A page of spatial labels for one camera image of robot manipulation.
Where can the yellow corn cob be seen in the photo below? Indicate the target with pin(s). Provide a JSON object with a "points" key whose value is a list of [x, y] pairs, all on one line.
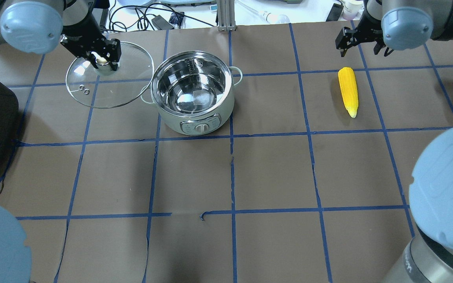
{"points": [[349, 90]]}

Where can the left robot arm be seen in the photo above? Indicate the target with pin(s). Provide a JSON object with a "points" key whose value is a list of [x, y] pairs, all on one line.
{"points": [[39, 26]]}

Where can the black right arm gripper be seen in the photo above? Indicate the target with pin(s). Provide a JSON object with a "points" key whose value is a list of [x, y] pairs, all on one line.
{"points": [[372, 28]]}

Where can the pale green electric pot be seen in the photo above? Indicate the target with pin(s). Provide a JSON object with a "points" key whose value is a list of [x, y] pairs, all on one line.
{"points": [[193, 92]]}

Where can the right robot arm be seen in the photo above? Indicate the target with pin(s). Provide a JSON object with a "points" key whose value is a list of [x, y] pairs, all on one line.
{"points": [[398, 25]]}

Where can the aluminium frame post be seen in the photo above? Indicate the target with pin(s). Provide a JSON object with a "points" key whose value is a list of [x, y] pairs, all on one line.
{"points": [[225, 15]]}

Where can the glass pot lid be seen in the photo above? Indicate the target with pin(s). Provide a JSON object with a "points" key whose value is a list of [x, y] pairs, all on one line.
{"points": [[103, 89]]}

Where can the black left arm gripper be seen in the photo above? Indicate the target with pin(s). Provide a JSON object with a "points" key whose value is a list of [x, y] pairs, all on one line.
{"points": [[81, 28]]}

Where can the black power adapter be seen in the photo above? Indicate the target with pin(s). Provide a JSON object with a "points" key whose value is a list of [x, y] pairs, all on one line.
{"points": [[161, 23]]}

